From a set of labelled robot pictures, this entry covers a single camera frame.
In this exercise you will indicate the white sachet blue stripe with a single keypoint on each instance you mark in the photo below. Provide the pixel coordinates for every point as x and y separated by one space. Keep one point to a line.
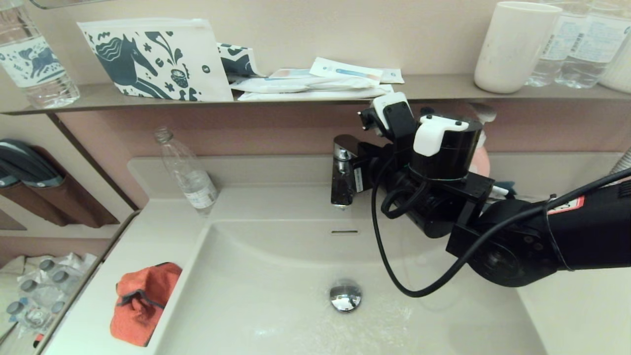
346 71

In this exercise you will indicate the blue plastic box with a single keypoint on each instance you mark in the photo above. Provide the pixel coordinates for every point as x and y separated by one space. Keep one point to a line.
510 187

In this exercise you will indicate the thin white stick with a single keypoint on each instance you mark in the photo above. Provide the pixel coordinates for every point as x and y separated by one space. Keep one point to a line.
499 190

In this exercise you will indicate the white plastic cup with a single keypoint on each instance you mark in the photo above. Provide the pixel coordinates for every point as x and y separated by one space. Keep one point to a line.
515 49

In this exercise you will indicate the chrome sink faucet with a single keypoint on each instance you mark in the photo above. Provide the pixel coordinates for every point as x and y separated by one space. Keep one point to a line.
341 190

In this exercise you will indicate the pink pump soap bottle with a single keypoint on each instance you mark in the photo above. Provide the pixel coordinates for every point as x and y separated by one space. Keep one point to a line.
483 162

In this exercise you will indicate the white pouch blue horse print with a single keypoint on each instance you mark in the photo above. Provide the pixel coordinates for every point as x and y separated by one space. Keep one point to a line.
148 63

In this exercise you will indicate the clear water bottle white label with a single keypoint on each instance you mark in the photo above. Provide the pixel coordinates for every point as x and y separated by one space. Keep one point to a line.
594 44
557 49

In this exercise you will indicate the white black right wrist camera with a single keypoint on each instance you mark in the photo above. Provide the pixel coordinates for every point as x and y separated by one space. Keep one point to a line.
394 116

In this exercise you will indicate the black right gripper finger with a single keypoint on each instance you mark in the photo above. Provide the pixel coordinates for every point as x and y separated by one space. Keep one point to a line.
372 151

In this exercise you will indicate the brown hair dryer holder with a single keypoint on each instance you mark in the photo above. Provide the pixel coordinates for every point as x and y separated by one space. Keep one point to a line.
79 207

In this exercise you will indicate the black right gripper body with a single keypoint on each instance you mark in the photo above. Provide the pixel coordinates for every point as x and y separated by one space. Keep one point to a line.
382 172

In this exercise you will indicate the chrome drain stopper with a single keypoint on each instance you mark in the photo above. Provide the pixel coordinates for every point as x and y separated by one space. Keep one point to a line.
345 297

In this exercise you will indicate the water bottle blue deer label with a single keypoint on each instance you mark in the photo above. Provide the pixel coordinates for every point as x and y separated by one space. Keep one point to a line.
33 63

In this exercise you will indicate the white sink basin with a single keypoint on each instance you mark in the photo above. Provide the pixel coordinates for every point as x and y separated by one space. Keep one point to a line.
246 296

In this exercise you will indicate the dark grey hair dryer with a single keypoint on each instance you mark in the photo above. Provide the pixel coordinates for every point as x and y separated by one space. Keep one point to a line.
24 165

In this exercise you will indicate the small white sachet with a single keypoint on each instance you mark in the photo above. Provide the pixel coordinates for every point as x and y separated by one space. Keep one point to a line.
393 75

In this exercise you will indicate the grey wall shelf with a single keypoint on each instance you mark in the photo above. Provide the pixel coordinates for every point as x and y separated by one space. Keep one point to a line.
93 94

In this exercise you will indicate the wall mirror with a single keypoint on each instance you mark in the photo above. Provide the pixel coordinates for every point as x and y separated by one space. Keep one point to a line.
74 3

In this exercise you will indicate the folded blue print pouch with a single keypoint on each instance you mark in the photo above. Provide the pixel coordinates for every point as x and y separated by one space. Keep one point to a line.
236 60

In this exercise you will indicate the long flat white packet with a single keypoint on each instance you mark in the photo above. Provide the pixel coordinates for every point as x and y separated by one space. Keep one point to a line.
315 94

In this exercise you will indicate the empty clear plastic bottle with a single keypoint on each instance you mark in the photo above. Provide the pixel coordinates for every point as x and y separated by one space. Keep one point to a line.
190 177

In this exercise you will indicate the shrink-wrapped water bottle pack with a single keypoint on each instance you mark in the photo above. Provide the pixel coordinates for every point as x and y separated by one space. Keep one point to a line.
44 296

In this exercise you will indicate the orange cleaning cloth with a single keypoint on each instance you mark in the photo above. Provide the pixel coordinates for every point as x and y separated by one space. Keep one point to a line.
138 320

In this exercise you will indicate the white ribbed container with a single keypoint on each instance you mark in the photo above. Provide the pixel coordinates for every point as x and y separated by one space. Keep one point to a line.
620 74

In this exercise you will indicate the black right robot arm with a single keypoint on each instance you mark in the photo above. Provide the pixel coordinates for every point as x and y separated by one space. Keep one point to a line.
591 231

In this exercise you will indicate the white sachet peach print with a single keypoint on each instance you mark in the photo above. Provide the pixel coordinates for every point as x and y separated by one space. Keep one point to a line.
292 74

